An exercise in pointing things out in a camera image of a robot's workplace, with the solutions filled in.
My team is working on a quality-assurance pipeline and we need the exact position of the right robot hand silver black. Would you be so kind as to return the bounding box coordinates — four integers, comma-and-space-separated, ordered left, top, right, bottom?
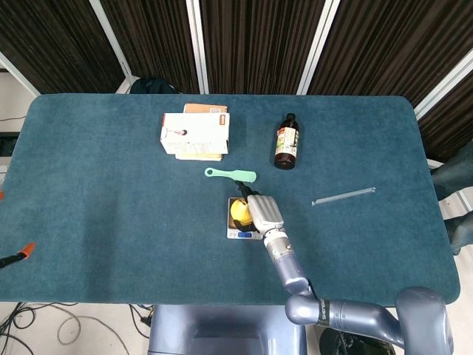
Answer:
229, 180, 285, 237

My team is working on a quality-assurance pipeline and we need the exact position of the yellow pear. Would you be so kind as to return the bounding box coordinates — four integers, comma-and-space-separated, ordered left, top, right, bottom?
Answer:
230, 199, 254, 225

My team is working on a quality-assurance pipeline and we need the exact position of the small digital scale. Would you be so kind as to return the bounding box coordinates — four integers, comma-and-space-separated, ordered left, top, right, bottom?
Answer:
226, 196, 264, 240

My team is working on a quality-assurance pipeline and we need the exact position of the mint green scrub brush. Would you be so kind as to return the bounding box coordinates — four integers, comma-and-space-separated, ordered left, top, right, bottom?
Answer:
203, 167, 258, 184

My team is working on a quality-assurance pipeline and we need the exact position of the dark brown glass bottle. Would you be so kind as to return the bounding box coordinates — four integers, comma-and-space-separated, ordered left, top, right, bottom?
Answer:
273, 112, 300, 171

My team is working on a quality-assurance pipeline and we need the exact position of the clear glass stirring rod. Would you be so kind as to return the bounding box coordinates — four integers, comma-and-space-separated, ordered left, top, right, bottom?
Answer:
311, 186, 377, 207

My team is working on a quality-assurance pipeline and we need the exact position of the white cardboard box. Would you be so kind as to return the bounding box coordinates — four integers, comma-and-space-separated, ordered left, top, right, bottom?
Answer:
160, 112, 231, 155

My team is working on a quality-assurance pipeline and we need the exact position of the brown cardboard box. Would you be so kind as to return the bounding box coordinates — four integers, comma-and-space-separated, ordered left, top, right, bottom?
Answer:
183, 103, 229, 115

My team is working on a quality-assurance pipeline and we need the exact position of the blue robot torso base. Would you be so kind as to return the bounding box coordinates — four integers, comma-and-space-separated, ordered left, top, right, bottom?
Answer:
147, 303, 308, 355

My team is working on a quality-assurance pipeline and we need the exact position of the blue fabric table cover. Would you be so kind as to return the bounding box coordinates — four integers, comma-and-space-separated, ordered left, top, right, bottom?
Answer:
0, 93, 461, 307

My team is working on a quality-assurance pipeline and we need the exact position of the black lined trash bin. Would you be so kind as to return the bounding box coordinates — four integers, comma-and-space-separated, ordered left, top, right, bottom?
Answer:
319, 327, 396, 355

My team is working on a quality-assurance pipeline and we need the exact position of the black bag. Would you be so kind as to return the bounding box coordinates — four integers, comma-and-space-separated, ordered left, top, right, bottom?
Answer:
129, 76, 178, 95

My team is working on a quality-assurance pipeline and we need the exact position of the blue denim fabric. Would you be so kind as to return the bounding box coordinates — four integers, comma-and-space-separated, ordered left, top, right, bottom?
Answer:
430, 142, 473, 256

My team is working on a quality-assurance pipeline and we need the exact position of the orange tipped black clamp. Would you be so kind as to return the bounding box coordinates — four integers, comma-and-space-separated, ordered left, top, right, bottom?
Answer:
0, 242, 37, 270

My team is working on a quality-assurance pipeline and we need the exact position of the black arm wrist cable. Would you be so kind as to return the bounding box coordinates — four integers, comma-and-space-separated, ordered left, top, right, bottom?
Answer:
305, 277, 322, 302

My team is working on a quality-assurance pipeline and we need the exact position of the black cable with plug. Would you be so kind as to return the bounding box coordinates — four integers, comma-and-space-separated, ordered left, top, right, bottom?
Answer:
129, 303, 153, 339

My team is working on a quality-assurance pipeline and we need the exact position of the black floor cable bundle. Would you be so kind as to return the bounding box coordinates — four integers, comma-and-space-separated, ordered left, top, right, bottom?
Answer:
0, 302, 41, 355

